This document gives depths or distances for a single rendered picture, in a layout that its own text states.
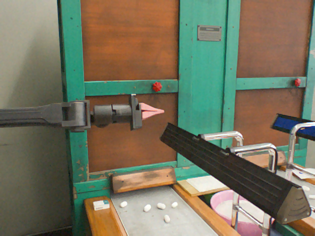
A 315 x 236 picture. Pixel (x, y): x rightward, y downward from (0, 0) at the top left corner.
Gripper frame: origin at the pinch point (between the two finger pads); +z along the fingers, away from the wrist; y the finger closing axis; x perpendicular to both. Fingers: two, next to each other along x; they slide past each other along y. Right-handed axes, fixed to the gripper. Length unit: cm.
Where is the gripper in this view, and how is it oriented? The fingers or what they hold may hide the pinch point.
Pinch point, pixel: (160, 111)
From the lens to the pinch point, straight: 81.2
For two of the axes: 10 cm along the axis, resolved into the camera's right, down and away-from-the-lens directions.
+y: 0.8, 9.9, -1.3
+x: 2.2, -1.4, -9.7
